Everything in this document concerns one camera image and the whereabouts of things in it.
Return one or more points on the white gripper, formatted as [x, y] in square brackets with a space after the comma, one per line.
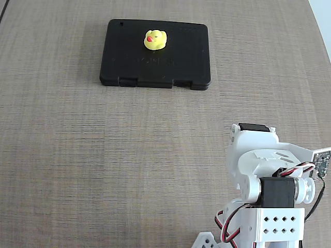
[254, 137]

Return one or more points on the yellow rubber duck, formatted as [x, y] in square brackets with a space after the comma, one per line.
[155, 39]

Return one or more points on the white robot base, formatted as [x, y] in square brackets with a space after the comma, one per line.
[207, 241]

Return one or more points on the black plastic case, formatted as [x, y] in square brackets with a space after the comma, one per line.
[155, 67]

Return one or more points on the green camera circuit board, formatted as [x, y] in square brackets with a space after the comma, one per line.
[322, 165]

